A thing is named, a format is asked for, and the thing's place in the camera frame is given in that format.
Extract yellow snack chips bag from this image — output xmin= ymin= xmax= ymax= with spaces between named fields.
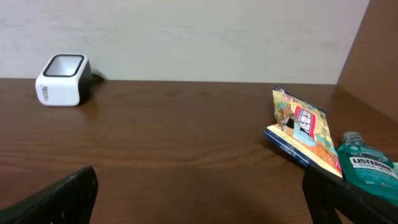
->
xmin=264 ymin=86 xmax=343 ymax=177

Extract brown cardboard box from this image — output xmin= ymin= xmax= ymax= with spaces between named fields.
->
xmin=338 ymin=0 xmax=397 ymax=121

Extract mint green wipes pack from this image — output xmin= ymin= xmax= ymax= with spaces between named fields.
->
xmin=393 ymin=162 xmax=398 ymax=176

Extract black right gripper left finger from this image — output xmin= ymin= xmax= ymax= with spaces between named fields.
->
xmin=1 ymin=166 xmax=98 ymax=223

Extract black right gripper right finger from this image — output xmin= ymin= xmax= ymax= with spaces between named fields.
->
xmin=302 ymin=165 xmax=397 ymax=223

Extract blue mouthwash bottle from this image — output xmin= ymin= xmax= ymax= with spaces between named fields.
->
xmin=337 ymin=131 xmax=397 ymax=205

